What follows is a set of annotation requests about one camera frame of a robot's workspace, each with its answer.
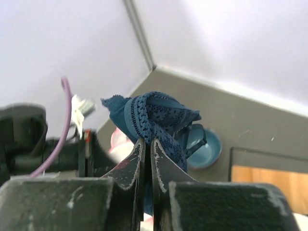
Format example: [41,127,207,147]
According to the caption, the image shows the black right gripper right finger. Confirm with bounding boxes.
[151,138,199,231]

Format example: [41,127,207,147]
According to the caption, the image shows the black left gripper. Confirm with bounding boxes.
[0,104,116,184]

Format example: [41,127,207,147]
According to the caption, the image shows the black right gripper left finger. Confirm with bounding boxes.
[103,139,146,231]

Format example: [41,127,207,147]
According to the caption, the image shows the white mesh laundry bag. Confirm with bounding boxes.
[108,128,134,165]

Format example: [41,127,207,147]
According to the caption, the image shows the yellow and navy bra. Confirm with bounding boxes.
[100,90,208,215]

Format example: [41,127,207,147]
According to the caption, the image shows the dark blue ceramic bowl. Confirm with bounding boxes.
[177,124,222,170]

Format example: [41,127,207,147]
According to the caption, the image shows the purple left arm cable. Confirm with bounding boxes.
[28,76,73,178]

